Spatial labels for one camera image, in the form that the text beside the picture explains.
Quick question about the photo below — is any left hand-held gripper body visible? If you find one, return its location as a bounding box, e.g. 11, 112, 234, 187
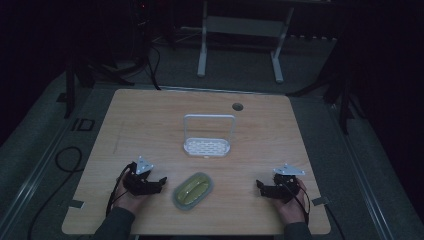
122, 155, 161, 197

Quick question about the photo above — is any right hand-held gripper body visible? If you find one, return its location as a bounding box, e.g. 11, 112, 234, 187
266, 162, 306, 203

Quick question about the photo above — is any green soap dish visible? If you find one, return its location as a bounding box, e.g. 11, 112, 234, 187
171, 171, 215, 212

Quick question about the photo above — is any person's left hand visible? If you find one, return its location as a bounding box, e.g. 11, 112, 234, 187
113, 182, 148, 216

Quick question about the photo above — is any person's right hand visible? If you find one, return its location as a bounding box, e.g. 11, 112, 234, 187
273, 178, 308, 226

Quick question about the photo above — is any black floor tape mark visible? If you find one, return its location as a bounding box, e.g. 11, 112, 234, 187
70, 117, 96, 132

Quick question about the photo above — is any black tripod stand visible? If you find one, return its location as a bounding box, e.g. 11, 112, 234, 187
288, 66, 368, 136
63, 54, 136, 120

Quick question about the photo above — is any right hand-held gripper cable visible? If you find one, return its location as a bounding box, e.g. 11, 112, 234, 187
289, 179, 312, 225

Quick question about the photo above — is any hand-held gripper cable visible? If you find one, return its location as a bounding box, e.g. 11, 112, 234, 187
289, 179, 312, 225
105, 162, 137, 218

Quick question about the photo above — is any left hand-held gripper cable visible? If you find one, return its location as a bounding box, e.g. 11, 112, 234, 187
105, 162, 137, 218

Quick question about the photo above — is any white drain rack with handle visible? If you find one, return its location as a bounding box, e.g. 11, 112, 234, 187
182, 113, 237, 158

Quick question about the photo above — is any metal floor rail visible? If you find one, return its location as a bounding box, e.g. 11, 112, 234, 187
0, 109, 81, 234
329, 103, 398, 240

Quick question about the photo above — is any black floor cable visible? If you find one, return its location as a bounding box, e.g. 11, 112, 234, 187
27, 145, 85, 240

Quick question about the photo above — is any black hanging cable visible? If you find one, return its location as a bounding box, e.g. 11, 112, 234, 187
145, 39, 163, 91

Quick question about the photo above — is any white metal stand frame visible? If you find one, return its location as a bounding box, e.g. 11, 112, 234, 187
196, 1, 296, 84

